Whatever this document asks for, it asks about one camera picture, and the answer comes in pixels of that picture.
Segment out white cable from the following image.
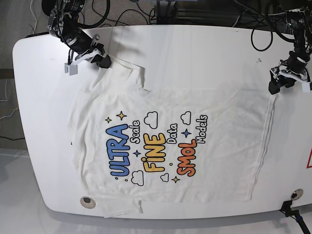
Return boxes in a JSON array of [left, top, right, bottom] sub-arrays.
[[28, 0, 42, 37]]

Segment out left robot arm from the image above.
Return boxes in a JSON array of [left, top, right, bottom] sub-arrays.
[[251, 0, 312, 95]]

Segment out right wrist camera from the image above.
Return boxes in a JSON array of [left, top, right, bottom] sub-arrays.
[[64, 63, 78, 76]]

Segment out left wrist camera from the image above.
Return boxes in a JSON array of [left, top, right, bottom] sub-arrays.
[[301, 81, 312, 93]]

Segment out left table cable grommet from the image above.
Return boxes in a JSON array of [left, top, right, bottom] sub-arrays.
[[80, 196, 96, 209]]

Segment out tangled black floor cables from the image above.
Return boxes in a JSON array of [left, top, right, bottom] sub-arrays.
[[92, 0, 244, 27]]

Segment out right table cable grommet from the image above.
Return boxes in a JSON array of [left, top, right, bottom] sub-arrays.
[[291, 189, 304, 200]]

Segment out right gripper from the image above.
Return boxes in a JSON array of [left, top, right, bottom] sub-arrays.
[[65, 33, 112, 68]]

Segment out black clamp with cable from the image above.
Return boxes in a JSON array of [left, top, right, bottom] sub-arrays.
[[279, 200, 311, 234]]

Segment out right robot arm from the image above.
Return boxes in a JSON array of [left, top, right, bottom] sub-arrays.
[[41, 0, 112, 72]]

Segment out white printed T-shirt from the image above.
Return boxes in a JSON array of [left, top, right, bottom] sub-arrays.
[[68, 59, 275, 217]]

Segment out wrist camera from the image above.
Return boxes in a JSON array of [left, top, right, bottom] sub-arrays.
[[301, 81, 312, 93], [64, 63, 78, 76]]

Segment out table cable grommet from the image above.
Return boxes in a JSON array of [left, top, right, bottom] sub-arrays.
[[80, 196, 96, 209], [291, 189, 304, 200]]

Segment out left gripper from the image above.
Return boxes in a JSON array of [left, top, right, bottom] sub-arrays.
[[268, 51, 311, 95]]

